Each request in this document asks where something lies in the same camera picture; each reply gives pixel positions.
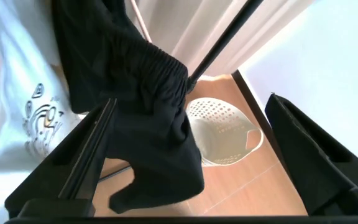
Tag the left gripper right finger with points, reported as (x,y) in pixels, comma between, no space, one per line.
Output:
(315,168)

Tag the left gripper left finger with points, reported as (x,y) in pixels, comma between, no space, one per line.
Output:
(48,183)

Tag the white printed t-shirt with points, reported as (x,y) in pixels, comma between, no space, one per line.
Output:
(11,77)

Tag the black shorts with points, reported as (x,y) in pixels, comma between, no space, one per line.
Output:
(141,93)

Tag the white laundry basket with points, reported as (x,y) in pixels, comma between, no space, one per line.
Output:
(222,133)

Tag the pink clothes hanger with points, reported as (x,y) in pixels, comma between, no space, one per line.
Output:
(141,21)

